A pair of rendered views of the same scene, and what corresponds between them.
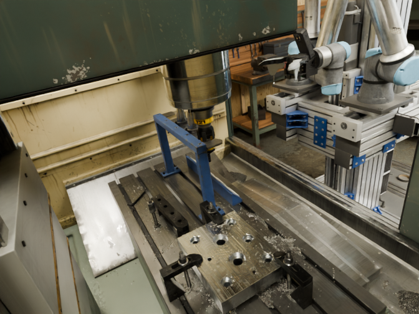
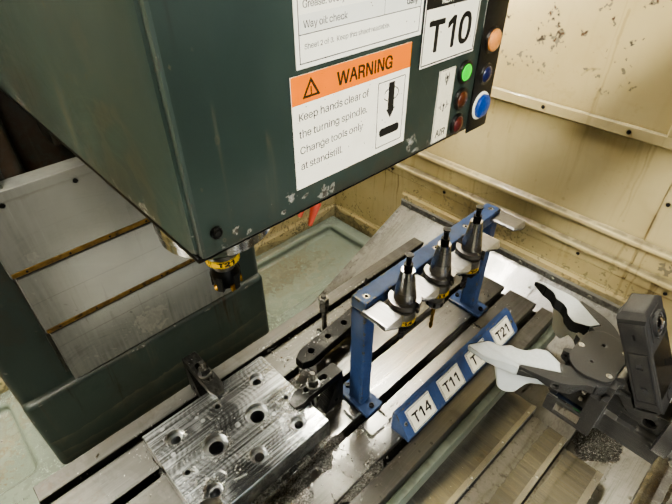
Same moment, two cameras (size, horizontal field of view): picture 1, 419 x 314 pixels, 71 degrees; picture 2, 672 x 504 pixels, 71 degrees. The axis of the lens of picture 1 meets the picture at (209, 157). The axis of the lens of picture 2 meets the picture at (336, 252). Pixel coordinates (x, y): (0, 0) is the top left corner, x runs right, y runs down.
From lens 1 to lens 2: 92 cm
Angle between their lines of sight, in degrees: 59
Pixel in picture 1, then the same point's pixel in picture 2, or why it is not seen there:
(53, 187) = (392, 189)
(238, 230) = (278, 436)
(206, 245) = (244, 396)
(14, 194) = (68, 167)
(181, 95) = not seen: hidden behind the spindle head
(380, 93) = not seen: outside the picture
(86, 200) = (396, 235)
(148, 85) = (594, 149)
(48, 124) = not seen: hidden behind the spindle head
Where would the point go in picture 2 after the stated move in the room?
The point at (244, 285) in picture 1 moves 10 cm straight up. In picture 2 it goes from (165, 461) to (152, 432)
